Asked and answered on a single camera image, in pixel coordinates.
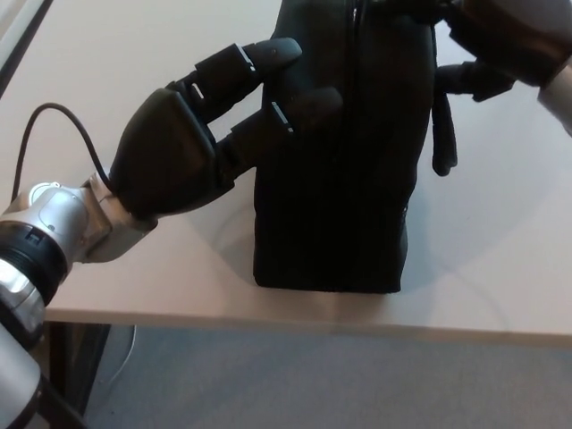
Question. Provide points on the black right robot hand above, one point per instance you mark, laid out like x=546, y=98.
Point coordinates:
x=505, y=40

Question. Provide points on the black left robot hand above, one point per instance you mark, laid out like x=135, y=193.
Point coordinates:
x=165, y=147

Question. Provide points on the black fabric lunch bag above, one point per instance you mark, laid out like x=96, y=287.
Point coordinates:
x=339, y=201

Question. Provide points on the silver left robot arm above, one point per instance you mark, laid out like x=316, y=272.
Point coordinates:
x=49, y=232

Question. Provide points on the light grey neighbouring desk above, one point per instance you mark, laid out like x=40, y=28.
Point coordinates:
x=15, y=27

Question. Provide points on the dark desk leg frame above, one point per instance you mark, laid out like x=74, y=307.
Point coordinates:
x=76, y=366

